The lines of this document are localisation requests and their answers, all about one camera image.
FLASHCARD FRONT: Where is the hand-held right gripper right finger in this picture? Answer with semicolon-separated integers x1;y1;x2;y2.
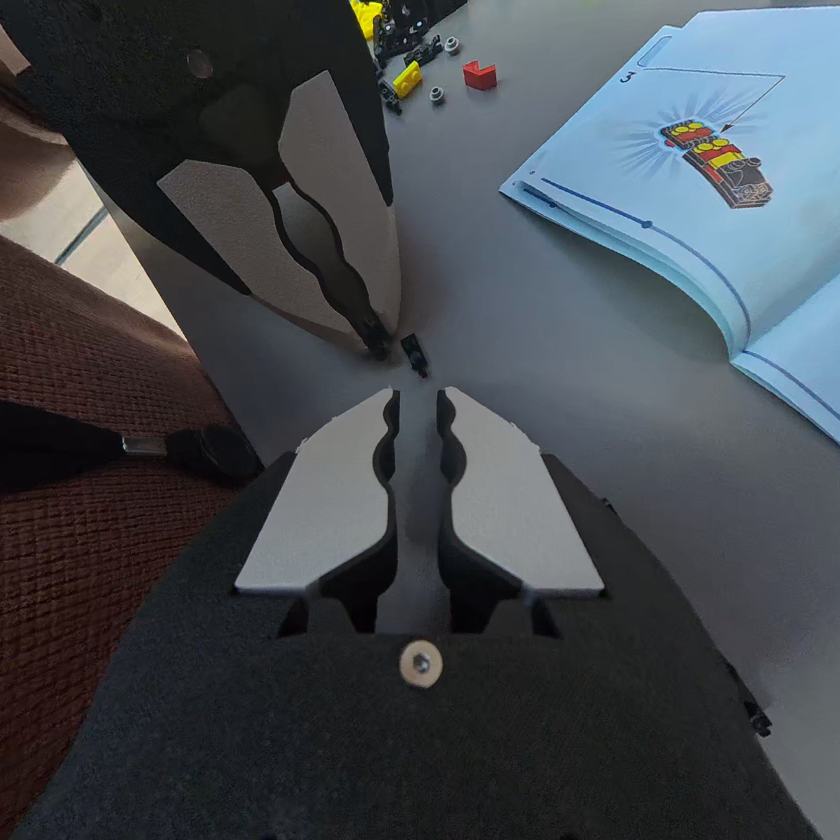
436;386;606;600

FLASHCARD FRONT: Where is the pile of black red bricks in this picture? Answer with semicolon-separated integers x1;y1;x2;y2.
349;0;471;72

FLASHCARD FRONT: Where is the grey desk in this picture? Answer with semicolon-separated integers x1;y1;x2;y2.
85;0;840;840

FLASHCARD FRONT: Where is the black strap with metal buckle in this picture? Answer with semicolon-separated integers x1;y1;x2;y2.
0;399;265;494

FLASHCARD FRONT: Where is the open light blue instruction booklet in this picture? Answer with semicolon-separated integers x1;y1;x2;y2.
498;7;840;448

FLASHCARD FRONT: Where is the brown knitted sweater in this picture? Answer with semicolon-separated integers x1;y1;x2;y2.
0;233;266;840

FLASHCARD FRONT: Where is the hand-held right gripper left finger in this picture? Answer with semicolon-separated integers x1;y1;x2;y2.
234;387;400;597

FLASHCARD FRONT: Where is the small black brick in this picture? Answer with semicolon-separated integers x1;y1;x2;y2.
399;332;432;380

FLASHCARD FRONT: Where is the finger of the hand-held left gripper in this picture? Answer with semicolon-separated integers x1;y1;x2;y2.
278;69;403;345
157;159;395;361

